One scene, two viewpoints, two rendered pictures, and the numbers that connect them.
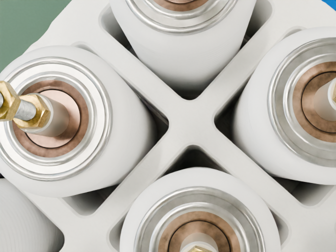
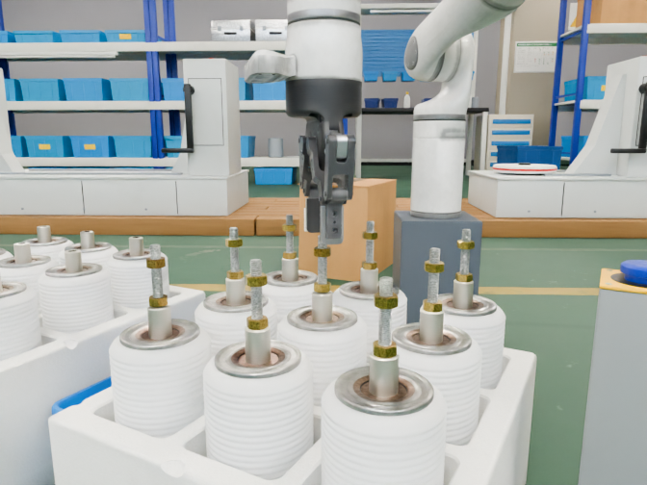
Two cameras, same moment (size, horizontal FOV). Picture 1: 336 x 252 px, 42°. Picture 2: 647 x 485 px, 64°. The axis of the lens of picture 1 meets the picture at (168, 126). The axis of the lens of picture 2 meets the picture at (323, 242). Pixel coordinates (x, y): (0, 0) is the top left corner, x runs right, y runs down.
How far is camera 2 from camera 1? 53 cm
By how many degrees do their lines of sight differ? 84
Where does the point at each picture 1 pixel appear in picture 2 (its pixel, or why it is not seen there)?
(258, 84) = (228, 317)
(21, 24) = not seen: outside the picture
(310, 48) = (209, 305)
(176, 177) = (285, 329)
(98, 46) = (187, 434)
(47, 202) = not seen: hidden behind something
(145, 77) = not seen: hidden behind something
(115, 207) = (318, 410)
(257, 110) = (242, 316)
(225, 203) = (294, 314)
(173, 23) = (193, 331)
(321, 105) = (239, 293)
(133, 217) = (312, 335)
